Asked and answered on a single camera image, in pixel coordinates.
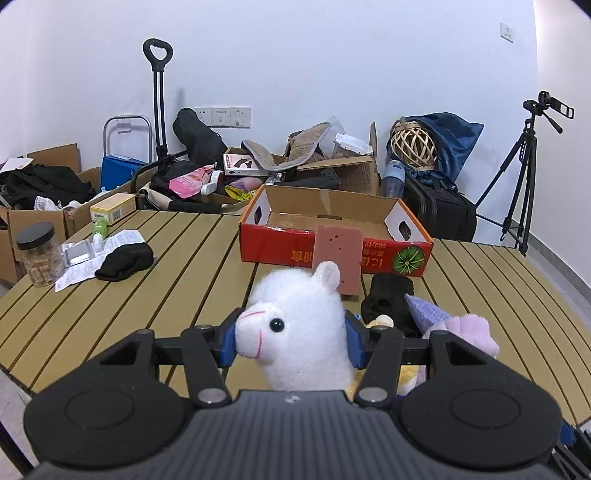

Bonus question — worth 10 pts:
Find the pink sponge block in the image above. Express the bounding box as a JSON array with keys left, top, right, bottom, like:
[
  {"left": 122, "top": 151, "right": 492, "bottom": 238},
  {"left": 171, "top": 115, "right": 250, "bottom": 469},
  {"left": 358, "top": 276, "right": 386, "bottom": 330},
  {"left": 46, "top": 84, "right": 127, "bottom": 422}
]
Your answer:
[{"left": 311, "top": 224, "right": 363, "bottom": 297}]

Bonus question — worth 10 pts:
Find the black knit sock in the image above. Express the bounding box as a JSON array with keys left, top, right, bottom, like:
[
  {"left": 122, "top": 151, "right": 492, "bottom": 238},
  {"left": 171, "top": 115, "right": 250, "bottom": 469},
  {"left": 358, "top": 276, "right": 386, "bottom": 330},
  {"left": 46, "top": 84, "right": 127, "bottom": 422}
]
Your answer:
[
  {"left": 95, "top": 242, "right": 154, "bottom": 281},
  {"left": 360, "top": 274, "right": 422, "bottom": 337}
]

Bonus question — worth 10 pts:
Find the pink plastic packet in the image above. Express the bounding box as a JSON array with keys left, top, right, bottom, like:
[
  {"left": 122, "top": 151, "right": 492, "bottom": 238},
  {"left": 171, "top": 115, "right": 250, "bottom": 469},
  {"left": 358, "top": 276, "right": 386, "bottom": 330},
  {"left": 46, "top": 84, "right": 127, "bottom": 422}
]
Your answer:
[{"left": 169, "top": 167, "right": 215, "bottom": 198}]

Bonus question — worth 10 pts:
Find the black camcorder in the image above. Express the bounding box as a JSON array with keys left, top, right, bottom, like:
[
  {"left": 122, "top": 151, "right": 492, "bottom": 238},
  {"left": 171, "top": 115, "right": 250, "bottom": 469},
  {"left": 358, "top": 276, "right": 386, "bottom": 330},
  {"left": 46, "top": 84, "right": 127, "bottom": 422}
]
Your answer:
[{"left": 523, "top": 91, "right": 575, "bottom": 134}]

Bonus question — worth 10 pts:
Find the blue water bottle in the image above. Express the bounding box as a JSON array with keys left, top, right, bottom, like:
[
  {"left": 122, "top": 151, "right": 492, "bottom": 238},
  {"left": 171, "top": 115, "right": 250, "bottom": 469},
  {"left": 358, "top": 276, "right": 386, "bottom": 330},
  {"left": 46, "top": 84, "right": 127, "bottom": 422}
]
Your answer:
[{"left": 379, "top": 160, "right": 406, "bottom": 199}]

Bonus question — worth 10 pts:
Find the yellow cardboard packet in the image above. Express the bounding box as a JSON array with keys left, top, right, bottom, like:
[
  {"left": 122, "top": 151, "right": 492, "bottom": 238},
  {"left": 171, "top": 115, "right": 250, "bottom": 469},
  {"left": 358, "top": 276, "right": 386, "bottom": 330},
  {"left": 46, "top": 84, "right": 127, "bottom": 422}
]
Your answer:
[{"left": 90, "top": 193, "right": 138, "bottom": 226}]

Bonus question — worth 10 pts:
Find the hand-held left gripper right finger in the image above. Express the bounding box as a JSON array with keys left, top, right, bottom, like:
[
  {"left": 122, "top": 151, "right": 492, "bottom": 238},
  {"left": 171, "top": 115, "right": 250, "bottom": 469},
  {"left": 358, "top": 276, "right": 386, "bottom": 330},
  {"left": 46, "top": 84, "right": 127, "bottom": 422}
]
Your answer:
[{"left": 344, "top": 311, "right": 509, "bottom": 409}]

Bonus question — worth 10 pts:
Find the white printed paper sheet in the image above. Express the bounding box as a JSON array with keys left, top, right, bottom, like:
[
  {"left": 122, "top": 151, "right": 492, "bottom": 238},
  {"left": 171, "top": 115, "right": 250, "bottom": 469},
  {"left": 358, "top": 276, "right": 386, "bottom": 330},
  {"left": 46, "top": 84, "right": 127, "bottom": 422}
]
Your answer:
[{"left": 54, "top": 229, "right": 148, "bottom": 292}]

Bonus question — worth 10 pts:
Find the large brown cardboard box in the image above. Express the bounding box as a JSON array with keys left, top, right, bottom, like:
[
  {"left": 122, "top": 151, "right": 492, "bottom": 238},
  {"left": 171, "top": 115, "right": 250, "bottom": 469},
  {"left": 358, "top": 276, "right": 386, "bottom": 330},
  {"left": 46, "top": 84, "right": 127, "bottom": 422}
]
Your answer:
[{"left": 7, "top": 180, "right": 139, "bottom": 278}]

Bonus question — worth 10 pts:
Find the black fabric bag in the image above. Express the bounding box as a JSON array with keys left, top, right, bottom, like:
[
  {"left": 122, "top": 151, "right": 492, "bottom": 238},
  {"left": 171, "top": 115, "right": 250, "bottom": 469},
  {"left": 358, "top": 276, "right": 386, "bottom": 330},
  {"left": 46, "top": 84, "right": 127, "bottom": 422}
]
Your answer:
[{"left": 173, "top": 107, "right": 228, "bottom": 164}]

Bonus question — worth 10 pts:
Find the white alpaca plush toy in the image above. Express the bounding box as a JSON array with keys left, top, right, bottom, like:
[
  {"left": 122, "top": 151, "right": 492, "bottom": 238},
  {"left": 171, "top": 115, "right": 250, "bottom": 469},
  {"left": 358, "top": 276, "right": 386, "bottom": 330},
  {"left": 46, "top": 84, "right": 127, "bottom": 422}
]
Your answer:
[{"left": 235, "top": 261, "right": 426, "bottom": 398}]

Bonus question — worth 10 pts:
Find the white plastic container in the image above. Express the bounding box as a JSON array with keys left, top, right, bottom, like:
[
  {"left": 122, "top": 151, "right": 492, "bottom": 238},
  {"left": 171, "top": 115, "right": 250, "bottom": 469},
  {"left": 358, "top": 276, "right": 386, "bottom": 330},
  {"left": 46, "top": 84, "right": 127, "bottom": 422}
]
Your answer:
[{"left": 333, "top": 133, "right": 373, "bottom": 156}]

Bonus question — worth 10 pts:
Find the small white device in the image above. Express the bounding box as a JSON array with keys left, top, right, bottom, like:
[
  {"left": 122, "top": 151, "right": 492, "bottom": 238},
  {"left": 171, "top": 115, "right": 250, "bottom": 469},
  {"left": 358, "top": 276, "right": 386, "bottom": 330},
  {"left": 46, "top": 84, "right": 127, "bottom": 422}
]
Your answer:
[{"left": 201, "top": 170, "right": 225, "bottom": 195}]

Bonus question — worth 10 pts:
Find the red cardboard box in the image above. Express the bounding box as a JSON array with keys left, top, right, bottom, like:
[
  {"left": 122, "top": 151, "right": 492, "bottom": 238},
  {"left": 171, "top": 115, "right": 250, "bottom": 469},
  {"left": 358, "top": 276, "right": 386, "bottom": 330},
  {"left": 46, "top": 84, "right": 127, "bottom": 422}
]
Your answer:
[{"left": 239, "top": 185, "right": 435, "bottom": 278}]

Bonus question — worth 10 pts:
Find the brown fleece boot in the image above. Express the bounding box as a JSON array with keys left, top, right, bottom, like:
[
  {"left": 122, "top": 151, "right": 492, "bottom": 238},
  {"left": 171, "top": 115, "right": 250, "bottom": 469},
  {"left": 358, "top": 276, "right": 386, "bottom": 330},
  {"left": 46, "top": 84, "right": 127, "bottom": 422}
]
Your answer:
[{"left": 242, "top": 121, "right": 333, "bottom": 172}]

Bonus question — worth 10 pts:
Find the purple fluffy headband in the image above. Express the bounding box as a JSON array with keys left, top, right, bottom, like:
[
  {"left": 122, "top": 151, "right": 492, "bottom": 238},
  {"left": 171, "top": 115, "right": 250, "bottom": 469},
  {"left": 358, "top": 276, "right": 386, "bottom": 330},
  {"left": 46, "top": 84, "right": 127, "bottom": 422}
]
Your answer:
[{"left": 429, "top": 313, "right": 500, "bottom": 358}]

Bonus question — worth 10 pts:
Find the blue box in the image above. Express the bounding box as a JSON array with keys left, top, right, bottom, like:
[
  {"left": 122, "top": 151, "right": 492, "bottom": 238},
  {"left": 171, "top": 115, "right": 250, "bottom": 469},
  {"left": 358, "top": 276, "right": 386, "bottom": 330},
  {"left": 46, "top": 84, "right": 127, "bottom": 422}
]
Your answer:
[{"left": 100, "top": 155, "right": 148, "bottom": 190}]

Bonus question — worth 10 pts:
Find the woven rattan ball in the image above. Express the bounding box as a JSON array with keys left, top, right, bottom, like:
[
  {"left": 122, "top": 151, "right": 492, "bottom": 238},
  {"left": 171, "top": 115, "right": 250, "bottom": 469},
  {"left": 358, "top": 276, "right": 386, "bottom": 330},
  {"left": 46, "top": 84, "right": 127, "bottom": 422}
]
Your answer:
[{"left": 390, "top": 117, "right": 438, "bottom": 171}]

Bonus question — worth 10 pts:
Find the blue fabric bag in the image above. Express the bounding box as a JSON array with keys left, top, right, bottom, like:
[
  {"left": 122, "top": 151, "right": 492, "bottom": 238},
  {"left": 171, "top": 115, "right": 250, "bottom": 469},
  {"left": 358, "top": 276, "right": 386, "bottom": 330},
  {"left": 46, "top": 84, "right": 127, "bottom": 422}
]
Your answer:
[{"left": 402, "top": 112, "right": 484, "bottom": 190}]

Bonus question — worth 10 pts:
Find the black wagon pull handle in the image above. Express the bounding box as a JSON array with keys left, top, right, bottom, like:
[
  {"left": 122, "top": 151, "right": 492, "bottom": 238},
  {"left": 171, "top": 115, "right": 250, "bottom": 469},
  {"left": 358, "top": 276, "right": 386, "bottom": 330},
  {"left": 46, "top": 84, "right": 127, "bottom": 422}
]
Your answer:
[{"left": 143, "top": 38, "right": 174, "bottom": 167}]

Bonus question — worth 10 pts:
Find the open brown cardboard box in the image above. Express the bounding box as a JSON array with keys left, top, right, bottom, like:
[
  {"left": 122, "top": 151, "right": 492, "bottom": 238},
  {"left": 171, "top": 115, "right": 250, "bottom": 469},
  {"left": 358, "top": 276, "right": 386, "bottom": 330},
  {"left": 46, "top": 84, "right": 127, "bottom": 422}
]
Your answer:
[{"left": 272, "top": 122, "right": 382, "bottom": 195}]

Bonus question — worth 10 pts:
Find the clear snack jar black lid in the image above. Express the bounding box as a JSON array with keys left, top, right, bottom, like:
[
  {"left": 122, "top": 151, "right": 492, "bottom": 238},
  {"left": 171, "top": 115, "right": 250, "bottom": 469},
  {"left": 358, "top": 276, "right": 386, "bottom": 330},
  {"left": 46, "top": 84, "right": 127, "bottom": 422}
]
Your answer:
[{"left": 16, "top": 222, "right": 63, "bottom": 288}]

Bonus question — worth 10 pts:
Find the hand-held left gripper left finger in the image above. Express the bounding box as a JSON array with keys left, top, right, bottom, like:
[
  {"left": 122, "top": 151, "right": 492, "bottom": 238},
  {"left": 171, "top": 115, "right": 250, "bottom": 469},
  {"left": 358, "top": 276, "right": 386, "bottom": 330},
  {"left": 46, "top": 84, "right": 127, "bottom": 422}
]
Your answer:
[{"left": 88, "top": 307, "right": 252, "bottom": 409}]

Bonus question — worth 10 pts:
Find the white wall socket panel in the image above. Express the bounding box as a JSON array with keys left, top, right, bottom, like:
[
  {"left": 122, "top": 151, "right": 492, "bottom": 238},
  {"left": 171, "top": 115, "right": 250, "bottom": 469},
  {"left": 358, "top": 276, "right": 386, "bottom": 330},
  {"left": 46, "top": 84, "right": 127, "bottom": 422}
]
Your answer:
[{"left": 194, "top": 106, "right": 252, "bottom": 128}]

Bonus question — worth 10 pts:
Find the low brown cardboard box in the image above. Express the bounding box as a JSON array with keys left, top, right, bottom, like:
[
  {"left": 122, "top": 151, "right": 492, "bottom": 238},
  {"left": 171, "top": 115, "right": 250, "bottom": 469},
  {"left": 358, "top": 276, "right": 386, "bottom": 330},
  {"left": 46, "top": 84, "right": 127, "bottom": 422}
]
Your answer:
[{"left": 0, "top": 231, "right": 19, "bottom": 284}]

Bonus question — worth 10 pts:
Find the small box with picture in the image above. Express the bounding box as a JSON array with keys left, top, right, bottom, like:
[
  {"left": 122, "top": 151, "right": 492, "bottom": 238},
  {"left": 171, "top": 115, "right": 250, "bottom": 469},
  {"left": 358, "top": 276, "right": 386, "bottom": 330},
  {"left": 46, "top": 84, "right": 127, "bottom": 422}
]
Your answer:
[{"left": 223, "top": 154, "right": 269, "bottom": 177}]

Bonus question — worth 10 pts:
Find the black tripod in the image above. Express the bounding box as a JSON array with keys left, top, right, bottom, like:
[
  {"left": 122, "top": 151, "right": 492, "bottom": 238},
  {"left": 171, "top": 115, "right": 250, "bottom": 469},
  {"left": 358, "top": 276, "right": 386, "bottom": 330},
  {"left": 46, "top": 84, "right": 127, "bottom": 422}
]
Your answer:
[{"left": 475, "top": 117, "right": 539, "bottom": 256}]

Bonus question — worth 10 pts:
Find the black clothing pile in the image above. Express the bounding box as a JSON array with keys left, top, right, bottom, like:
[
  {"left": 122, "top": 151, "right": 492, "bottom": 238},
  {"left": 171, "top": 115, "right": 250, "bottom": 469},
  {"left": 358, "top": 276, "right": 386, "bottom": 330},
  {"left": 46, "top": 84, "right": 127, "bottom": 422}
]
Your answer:
[{"left": 0, "top": 164, "right": 95, "bottom": 208}]

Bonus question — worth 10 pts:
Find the green tube white cap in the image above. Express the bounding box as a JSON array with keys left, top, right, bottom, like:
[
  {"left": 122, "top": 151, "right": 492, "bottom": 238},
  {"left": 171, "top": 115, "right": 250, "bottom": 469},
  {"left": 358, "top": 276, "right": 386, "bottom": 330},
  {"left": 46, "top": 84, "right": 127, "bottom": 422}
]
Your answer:
[{"left": 91, "top": 218, "right": 109, "bottom": 252}]

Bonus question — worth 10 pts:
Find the yellow purple snack packet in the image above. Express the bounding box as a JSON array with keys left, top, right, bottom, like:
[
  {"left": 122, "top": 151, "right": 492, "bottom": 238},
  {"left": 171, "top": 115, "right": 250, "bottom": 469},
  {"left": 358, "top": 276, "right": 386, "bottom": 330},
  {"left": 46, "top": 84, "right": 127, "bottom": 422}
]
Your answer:
[{"left": 225, "top": 178, "right": 263, "bottom": 202}]

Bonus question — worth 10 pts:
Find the black suitcase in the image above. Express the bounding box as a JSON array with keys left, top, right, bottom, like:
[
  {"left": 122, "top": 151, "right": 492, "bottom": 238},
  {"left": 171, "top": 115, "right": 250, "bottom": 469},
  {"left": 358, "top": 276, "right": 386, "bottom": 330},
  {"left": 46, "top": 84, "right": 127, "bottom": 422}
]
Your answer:
[{"left": 403, "top": 175, "right": 477, "bottom": 241}]

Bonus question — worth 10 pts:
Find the silver foil blister pack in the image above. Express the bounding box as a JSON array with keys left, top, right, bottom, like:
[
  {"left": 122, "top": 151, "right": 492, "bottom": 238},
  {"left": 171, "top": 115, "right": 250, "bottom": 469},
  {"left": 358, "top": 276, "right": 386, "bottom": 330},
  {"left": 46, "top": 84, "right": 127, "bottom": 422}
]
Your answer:
[{"left": 61, "top": 240, "right": 96, "bottom": 268}]

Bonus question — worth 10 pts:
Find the purple woven drawstring pouch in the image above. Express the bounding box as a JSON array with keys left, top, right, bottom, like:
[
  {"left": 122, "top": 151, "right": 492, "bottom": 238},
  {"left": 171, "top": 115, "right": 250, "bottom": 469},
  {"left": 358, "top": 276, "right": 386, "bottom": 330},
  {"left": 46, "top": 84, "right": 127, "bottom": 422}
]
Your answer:
[{"left": 404, "top": 293, "right": 451, "bottom": 330}]

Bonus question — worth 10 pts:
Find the brown cardboard box flap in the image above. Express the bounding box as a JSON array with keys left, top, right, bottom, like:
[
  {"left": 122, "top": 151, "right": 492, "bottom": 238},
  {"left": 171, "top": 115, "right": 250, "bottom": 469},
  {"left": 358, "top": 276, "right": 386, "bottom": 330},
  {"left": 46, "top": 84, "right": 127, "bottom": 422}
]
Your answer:
[{"left": 27, "top": 143, "right": 83, "bottom": 175}]

